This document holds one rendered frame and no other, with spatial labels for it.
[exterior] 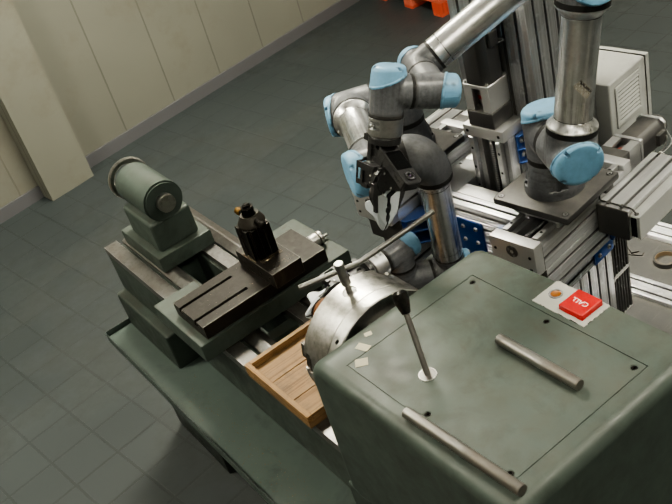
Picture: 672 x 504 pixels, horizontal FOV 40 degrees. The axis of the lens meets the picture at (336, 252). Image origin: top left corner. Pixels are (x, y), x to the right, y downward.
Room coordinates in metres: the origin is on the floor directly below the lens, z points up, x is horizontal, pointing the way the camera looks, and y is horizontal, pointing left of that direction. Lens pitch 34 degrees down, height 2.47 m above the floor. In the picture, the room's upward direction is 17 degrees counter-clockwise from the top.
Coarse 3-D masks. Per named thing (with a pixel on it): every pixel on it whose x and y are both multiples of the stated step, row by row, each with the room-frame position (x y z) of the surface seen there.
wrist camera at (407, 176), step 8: (384, 152) 1.73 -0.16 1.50; (392, 152) 1.73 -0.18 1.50; (400, 152) 1.74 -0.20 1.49; (384, 160) 1.72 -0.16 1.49; (392, 160) 1.71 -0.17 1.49; (400, 160) 1.71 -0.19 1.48; (392, 168) 1.70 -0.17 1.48; (400, 168) 1.69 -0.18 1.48; (408, 168) 1.70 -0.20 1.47; (392, 176) 1.69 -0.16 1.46; (400, 176) 1.67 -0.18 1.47; (408, 176) 1.67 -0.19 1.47; (416, 176) 1.67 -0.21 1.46; (400, 184) 1.66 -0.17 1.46; (408, 184) 1.65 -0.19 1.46; (416, 184) 1.66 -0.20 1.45
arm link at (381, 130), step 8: (368, 120) 1.78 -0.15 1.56; (376, 120) 1.75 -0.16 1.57; (400, 120) 1.75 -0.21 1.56; (368, 128) 1.77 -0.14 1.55; (376, 128) 1.75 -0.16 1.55; (384, 128) 1.74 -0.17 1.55; (392, 128) 1.74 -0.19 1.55; (400, 128) 1.75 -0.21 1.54; (376, 136) 1.74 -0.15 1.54; (384, 136) 1.73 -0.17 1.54; (392, 136) 1.73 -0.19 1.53; (400, 136) 1.75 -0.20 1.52
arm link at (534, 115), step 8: (528, 104) 1.96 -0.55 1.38; (536, 104) 1.94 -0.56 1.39; (544, 104) 1.93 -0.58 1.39; (552, 104) 1.91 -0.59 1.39; (528, 112) 1.91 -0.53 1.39; (536, 112) 1.89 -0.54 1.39; (544, 112) 1.88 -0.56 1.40; (552, 112) 1.87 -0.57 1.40; (528, 120) 1.89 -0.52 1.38; (536, 120) 1.88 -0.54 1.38; (544, 120) 1.87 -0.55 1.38; (528, 128) 1.90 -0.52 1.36; (536, 128) 1.87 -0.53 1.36; (528, 136) 1.89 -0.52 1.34; (536, 136) 1.86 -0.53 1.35; (528, 144) 1.90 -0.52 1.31; (528, 152) 1.91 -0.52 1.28; (536, 160) 1.89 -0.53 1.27
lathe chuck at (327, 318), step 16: (368, 272) 1.72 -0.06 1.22; (336, 288) 1.68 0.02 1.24; (368, 288) 1.64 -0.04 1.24; (320, 304) 1.66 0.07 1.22; (336, 304) 1.63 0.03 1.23; (352, 304) 1.61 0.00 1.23; (320, 320) 1.63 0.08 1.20; (336, 320) 1.60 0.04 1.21; (320, 336) 1.60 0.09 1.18; (304, 352) 1.63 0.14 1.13; (320, 352) 1.58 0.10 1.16
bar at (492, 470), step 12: (408, 408) 1.21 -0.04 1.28; (408, 420) 1.19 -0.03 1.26; (420, 420) 1.17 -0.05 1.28; (432, 432) 1.14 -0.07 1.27; (444, 432) 1.13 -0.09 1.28; (444, 444) 1.11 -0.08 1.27; (456, 444) 1.10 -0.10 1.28; (468, 456) 1.06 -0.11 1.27; (480, 456) 1.05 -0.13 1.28; (480, 468) 1.04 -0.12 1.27; (492, 468) 1.02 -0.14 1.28; (504, 480) 0.99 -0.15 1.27; (516, 480) 0.99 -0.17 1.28; (516, 492) 0.97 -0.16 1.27
